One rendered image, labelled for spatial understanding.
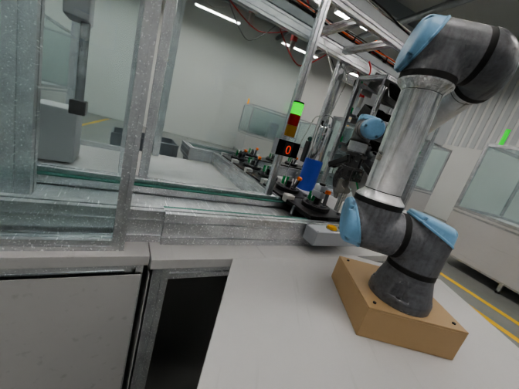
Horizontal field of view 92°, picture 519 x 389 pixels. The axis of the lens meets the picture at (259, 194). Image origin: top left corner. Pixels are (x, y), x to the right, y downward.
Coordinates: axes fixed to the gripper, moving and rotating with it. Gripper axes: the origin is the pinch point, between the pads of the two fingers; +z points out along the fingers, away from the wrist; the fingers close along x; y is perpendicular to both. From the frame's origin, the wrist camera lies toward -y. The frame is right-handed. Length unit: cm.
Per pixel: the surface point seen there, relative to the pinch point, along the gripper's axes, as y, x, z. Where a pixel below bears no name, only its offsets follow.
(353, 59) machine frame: -112, 85, -98
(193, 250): 12, -63, 21
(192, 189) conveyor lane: -21, -57, 13
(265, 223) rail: 8.5, -38.0, 12.4
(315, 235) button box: 15.0, -19.0, 13.2
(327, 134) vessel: -83, 58, -28
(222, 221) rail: 9, -54, 13
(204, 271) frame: 15, -59, 27
